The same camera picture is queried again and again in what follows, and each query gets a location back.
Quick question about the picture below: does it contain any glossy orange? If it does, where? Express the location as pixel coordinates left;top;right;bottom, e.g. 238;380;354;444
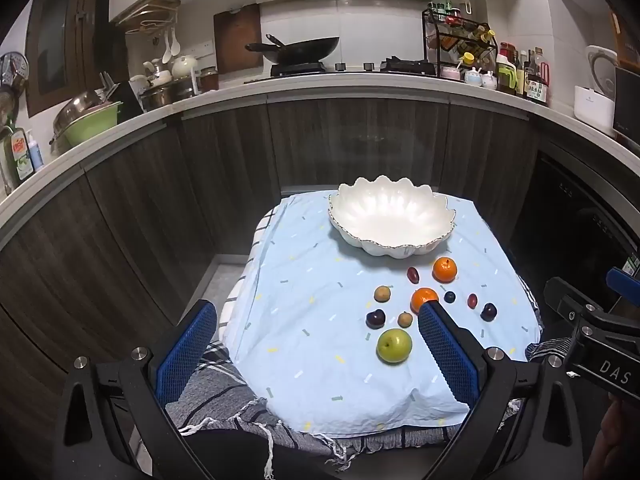
411;287;440;315

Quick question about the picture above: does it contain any white scalloped ceramic bowl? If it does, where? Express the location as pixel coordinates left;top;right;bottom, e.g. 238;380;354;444
328;175;457;260

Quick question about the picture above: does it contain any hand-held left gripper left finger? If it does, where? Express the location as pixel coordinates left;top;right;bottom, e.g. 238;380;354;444
50;299;218;480

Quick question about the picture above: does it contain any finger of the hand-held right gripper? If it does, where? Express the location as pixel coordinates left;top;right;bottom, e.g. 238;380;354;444
606;266;640;309
544;276;605;335

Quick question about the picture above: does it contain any dark wood kitchen cabinet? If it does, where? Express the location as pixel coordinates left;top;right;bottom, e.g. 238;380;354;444
0;87;640;480

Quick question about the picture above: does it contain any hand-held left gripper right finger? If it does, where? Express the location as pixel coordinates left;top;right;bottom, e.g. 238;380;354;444
417;301;586;480

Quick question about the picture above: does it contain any light blue patterned cloth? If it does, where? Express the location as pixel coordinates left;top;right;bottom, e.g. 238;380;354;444
234;191;545;436

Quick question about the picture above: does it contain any black countertop appliance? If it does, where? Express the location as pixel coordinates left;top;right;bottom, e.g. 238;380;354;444
612;65;640;147

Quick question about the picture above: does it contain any steel pot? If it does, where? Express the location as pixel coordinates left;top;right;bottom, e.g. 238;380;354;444
140;85;176;111

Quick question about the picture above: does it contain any blue white bottle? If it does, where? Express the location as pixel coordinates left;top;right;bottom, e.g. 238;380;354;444
27;130;46;168

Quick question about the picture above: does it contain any green apple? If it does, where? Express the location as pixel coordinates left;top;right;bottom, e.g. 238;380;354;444
376;328;413;364

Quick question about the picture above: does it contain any black spice rack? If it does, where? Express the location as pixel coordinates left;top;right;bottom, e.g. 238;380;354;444
422;2;496;78

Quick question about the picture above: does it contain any wooden cutting board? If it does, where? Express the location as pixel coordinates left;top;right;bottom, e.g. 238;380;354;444
214;4;264;75

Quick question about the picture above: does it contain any dark framed window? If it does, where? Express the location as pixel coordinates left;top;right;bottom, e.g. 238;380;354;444
25;0;128;118

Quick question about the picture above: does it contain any wire wall rack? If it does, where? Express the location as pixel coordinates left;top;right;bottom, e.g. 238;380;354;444
117;0;181;36

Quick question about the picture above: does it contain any dark soy sauce bottle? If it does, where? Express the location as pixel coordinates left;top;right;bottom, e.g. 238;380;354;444
525;47;550;106

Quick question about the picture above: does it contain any green oil jug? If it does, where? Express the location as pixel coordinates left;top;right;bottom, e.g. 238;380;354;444
496;62;518;95

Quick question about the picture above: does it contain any steel basin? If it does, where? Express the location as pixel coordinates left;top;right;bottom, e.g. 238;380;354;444
52;91;108;136

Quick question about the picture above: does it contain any grey striped blanket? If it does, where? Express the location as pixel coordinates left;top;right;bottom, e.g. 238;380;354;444
165;205;571;466

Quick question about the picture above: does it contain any green detergent bottle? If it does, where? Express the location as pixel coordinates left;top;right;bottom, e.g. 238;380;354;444
7;127;35;183

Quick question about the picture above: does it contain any orange with dark stem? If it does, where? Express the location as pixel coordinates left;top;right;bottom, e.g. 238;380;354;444
432;256;459;284

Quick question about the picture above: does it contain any green plastic basin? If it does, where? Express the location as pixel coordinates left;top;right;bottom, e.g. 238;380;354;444
62;101;123;145

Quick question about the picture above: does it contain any gas stove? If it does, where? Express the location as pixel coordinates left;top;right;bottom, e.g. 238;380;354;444
244;60;438;85

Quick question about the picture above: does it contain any black built-in dishwasher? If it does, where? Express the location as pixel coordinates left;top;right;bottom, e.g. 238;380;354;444
510;150;640;311

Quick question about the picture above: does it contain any black wok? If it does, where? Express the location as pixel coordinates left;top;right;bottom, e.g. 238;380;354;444
245;34;341;67

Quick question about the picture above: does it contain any white teapot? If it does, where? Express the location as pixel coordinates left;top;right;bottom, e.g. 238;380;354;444
171;55;199;78

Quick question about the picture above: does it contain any white rice cooker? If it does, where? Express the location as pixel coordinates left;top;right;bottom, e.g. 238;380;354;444
574;45;621;136

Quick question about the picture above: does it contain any person's right forearm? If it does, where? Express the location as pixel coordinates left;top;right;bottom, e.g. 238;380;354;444
592;400;640;480

